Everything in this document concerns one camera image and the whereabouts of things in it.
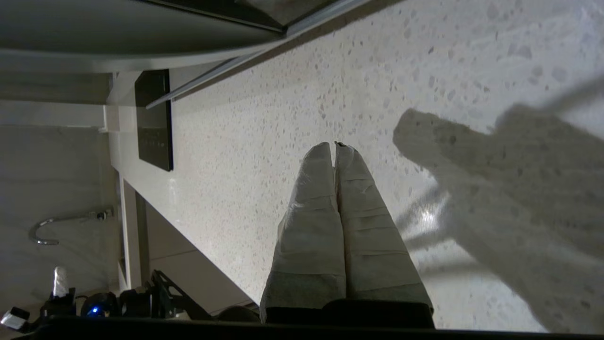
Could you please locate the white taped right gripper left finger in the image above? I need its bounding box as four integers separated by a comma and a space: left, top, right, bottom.
260, 143, 348, 324

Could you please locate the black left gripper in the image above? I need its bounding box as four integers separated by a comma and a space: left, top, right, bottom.
40, 266, 78, 319

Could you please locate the black glass induction cooktop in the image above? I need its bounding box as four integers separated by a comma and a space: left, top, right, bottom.
134, 69, 174, 172

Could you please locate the microwave door with dark glass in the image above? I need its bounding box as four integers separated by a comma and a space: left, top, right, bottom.
0, 0, 378, 110

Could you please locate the beige cabinet front panel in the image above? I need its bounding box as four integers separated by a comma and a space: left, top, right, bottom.
118, 177, 151, 291

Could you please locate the chrome curved faucet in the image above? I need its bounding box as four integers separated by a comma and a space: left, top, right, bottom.
29, 209, 114, 246

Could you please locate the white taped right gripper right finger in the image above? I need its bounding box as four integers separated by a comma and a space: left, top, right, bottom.
326, 143, 435, 327

